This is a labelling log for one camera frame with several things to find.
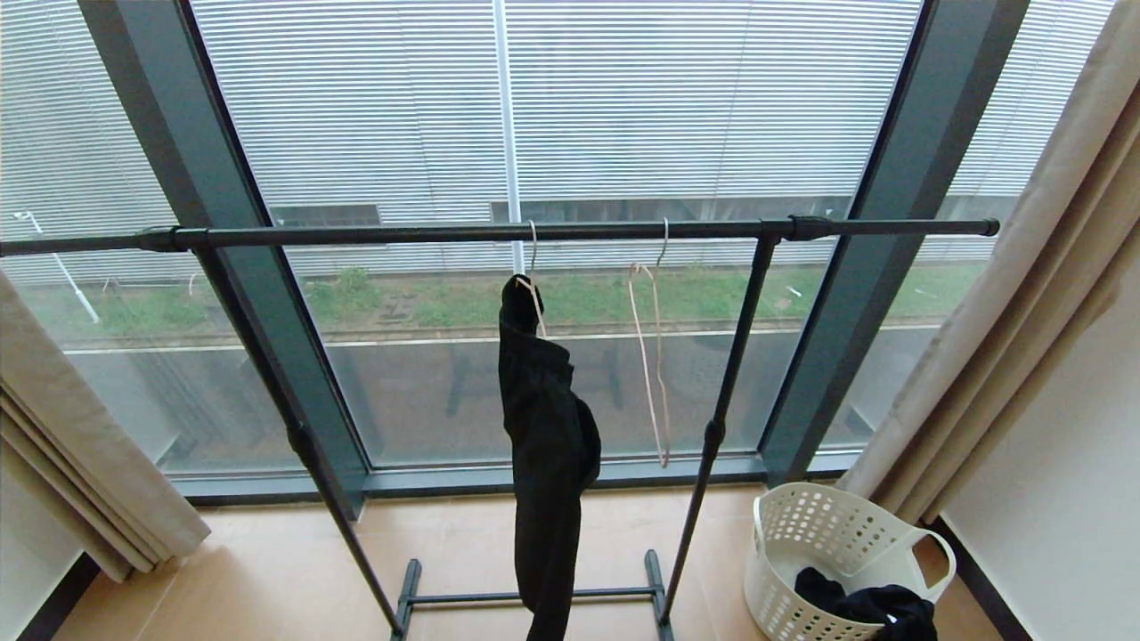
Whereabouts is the pink clothes hanger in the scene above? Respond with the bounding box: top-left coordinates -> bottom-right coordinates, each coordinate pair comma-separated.
517,221 -> 549,339
626,218 -> 671,470

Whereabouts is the black garment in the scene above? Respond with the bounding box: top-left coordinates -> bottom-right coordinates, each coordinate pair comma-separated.
497,274 -> 602,641

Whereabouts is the window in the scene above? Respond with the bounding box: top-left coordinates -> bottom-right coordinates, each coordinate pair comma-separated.
0,0 -> 1119,499

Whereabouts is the black clothes rack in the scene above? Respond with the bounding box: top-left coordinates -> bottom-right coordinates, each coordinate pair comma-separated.
0,216 -> 1000,641

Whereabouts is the beige curtain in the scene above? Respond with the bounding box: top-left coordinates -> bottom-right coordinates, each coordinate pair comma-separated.
0,272 -> 212,584
837,0 -> 1140,526

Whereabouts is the white laundry basket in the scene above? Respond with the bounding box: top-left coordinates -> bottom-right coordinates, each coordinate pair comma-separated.
744,481 -> 957,641

